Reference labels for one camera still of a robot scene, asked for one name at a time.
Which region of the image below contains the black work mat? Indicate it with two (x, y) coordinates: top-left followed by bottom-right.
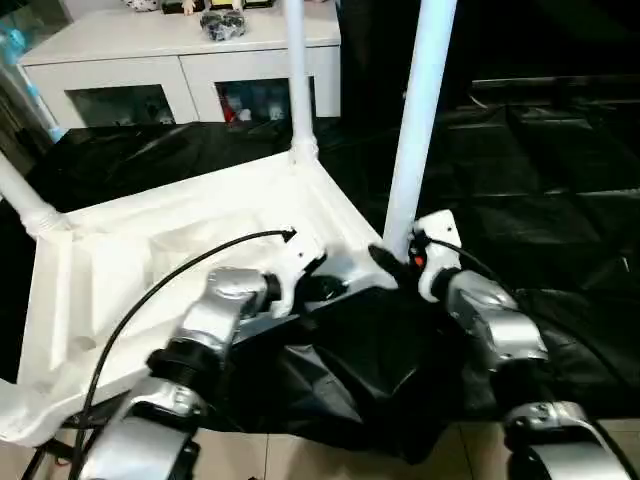
(0, 107), (640, 466)

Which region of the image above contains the white plastic table top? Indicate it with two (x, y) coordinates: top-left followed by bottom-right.
(0, 148), (401, 449)

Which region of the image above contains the blue white striped pole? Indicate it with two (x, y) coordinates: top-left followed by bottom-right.
(0, 24), (65, 144)

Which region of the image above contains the white glass-door cabinet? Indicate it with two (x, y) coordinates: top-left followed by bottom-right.
(17, 7), (344, 129)

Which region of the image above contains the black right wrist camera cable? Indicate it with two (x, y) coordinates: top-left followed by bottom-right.
(417, 232), (640, 480)

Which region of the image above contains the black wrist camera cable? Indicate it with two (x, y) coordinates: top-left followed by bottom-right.
(72, 226), (299, 480)
(417, 232), (640, 480)

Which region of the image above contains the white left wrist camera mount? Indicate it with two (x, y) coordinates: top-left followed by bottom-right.
(272, 230), (329, 317)

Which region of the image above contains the black left wrist camera cable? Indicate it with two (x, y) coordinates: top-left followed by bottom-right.
(72, 226), (299, 480)

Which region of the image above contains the clear bag of black parts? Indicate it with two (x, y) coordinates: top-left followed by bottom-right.
(198, 9), (247, 44)

